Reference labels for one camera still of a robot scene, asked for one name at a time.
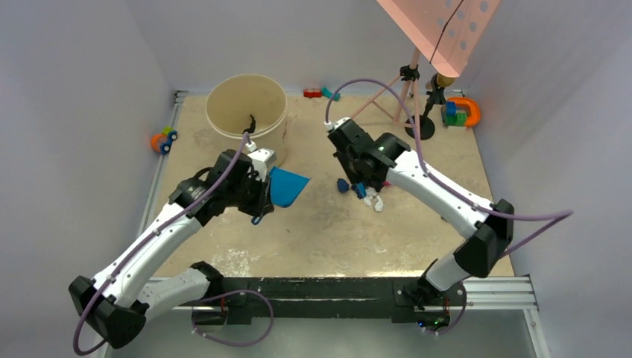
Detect red toy block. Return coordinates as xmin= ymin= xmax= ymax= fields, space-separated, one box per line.
xmin=303 ymin=88 xmax=323 ymax=98

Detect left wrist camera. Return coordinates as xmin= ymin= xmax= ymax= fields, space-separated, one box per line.
xmin=245 ymin=142 xmax=277 ymax=181

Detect orange wheeled toy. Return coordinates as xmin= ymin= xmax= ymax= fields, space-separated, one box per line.
xmin=150 ymin=126 xmax=178 ymax=155

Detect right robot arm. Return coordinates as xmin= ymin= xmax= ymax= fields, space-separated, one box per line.
xmin=325 ymin=118 xmax=514 ymax=304

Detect orange ring toy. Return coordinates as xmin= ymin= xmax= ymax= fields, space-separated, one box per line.
xmin=447 ymin=97 xmax=481 ymax=128

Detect black microphone stand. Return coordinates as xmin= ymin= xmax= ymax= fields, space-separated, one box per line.
xmin=405 ymin=73 xmax=456 ymax=140

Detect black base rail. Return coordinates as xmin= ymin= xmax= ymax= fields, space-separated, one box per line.
xmin=193 ymin=277 xmax=466 ymax=324

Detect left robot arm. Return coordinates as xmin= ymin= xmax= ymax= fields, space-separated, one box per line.
xmin=69 ymin=148 xmax=276 ymax=350

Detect blue dustpan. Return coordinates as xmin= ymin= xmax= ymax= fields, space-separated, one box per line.
xmin=250 ymin=166 xmax=310 ymax=225

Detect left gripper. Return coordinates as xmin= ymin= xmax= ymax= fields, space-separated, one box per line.
xmin=225 ymin=169 xmax=274 ymax=216

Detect white scrap left of dustpan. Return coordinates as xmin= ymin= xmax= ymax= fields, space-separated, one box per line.
xmin=362 ymin=187 xmax=384 ymax=213

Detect long black paper strip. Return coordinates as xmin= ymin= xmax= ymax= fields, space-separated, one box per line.
xmin=242 ymin=114 xmax=256 ymax=134

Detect dark blue paper scrap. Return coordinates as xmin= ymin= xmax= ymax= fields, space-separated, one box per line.
xmin=336 ymin=178 xmax=350 ymax=193

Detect pink music stand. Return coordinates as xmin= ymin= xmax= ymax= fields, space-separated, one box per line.
xmin=351 ymin=0 xmax=502 ymax=128

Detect blue hand brush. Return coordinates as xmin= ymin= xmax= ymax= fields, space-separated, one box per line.
xmin=351 ymin=183 xmax=367 ymax=199

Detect beige plastic bucket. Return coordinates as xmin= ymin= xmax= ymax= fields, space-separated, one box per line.
xmin=206 ymin=74 xmax=288 ymax=166

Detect green blue toy blocks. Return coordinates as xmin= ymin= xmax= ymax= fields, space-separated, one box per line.
xmin=441 ymin=101 xmax=467 ymax=127

